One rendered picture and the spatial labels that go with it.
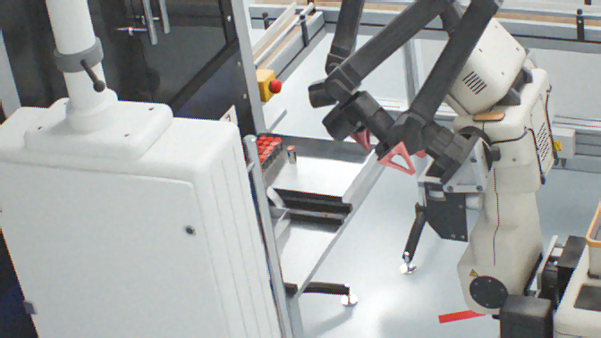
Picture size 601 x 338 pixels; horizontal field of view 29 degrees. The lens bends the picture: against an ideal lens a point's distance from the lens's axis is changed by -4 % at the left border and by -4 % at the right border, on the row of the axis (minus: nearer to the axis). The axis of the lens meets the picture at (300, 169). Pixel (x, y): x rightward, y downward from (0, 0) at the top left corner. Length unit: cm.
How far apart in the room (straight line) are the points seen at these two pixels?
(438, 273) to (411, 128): 172
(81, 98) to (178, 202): 26
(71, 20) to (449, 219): 117
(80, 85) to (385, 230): 255
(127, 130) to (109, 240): 22
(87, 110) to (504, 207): 115
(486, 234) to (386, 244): 158
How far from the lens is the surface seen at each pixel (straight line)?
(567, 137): 391
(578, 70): 452
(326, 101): 309
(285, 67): 377
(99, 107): 210
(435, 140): 258
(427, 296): 413
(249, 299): 222
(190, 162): 201
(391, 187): 472
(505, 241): 284
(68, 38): 205
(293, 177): 319
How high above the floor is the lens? 255
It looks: 31 degrees down
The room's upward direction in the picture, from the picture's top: 10 degrees counter-clockwise
